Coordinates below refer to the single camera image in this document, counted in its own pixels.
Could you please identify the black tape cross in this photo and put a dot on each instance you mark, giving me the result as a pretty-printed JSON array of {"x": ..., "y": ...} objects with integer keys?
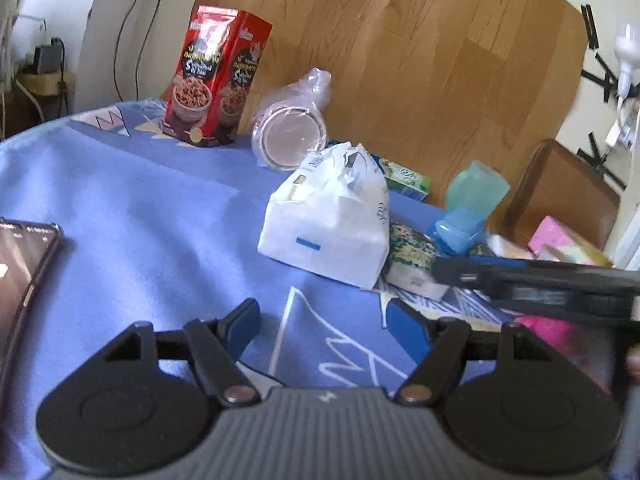
[
  {"x": 605, "y": 80},
  {"x": 600, "y": 160}
]

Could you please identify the black tape strip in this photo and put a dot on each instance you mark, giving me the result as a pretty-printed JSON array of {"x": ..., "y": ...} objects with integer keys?
[{"x": 589, "y": 25}]

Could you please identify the pale pastel packet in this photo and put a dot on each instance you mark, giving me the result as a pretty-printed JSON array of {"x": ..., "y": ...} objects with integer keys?
[{"x": 507, "y": 247}]

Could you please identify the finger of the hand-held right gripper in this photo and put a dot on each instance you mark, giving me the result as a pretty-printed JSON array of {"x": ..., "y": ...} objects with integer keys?
[
  {"x": 560, "y": 305},
  {"x": 500, "y": 272}
]

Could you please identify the white charger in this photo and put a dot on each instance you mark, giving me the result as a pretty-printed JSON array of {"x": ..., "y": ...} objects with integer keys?
[{"x": 627, "y": 55}]

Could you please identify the brown wooden stand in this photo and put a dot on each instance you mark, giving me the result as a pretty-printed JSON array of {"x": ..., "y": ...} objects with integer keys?
[{"x": 45, "y": 87}]

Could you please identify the pink box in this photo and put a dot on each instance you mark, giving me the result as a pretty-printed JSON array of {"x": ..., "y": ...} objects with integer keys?
[{"x": 555, "y": 237}]

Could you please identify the blue plastic box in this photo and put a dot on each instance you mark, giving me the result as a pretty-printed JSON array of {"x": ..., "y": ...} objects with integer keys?
[{"x": 457, "y": 227}]

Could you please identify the black smartphone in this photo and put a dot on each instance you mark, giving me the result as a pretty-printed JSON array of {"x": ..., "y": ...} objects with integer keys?
[{"x": 25, "y": 270}]

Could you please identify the grey power adapter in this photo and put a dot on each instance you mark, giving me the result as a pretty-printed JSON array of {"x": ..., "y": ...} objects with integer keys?
[{"x": 47, "y": 57}]

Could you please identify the brown cardboard box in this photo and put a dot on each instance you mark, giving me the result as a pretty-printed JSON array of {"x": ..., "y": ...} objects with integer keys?
[{"x": 560, "y": 185}]

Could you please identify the green toothpaste box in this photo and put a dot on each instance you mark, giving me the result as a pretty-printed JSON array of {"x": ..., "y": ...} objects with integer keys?
[{"x": 407, "y": 180}]

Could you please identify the bagged stack of plastic cups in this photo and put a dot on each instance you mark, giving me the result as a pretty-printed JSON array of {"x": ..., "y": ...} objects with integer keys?
[{"x": 287, "y": 132}]

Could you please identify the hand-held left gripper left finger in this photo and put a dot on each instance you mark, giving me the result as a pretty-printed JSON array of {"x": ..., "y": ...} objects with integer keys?
[{"x": 244, "y": 327}]

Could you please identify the white tissue pack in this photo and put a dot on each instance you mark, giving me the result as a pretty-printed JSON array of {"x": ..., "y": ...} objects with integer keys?
[{"x": 330, "y": 220}]

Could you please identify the bright pink cloth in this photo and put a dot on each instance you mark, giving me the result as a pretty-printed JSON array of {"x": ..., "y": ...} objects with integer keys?
[{"x": 545, "y": 335}]

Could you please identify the teal plastic cup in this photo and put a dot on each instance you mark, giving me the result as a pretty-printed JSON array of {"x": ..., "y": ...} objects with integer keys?
[{"x": 475, "y": 187}]

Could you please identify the red cereal box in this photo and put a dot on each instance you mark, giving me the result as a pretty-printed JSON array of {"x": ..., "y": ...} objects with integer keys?
[{"x": 200, "y": 85}]

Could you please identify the white wall plug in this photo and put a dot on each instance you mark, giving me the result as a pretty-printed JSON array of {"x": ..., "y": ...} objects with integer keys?
[{"x": 620, "y": 132}]

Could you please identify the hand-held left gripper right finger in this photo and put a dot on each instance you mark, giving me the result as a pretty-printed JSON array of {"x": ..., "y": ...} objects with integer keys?
[{"x": 407, "y": 332}]

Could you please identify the blue printed tablecloth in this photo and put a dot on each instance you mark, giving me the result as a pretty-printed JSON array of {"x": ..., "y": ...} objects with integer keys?
[{"x": 150, "y": 210}]

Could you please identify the green patterned tissue pack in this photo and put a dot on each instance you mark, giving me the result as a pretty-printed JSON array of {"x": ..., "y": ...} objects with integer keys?
[{"x": 410, "y": 255}]

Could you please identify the wooden board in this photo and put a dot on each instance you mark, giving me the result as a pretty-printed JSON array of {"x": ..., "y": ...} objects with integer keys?
[{"x": 400, "y": 50}]

